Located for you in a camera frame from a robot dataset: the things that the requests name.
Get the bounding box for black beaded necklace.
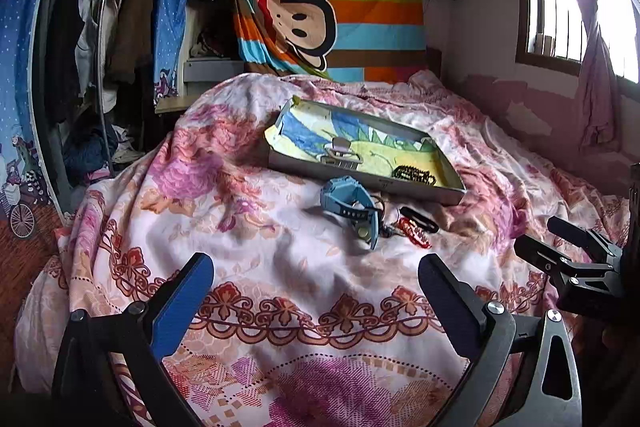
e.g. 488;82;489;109
390;163;438;186

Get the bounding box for beige plastic hair claw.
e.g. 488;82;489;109
320;136;363;170

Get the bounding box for black hair clip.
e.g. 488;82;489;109
399;206;439;234

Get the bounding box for floral pink bed quilt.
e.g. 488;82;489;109
14;72;629;426

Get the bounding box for grey tray with drawing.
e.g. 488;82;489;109
265;96;466;206

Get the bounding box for hanging clothes in wardrobe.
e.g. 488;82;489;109
40;0;154;186

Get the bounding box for pink window curtain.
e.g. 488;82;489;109
577;0;620;153

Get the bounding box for striped monkey blanket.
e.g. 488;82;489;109
233;0;426;83

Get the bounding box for window with dark frame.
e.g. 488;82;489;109
516;0;639;101

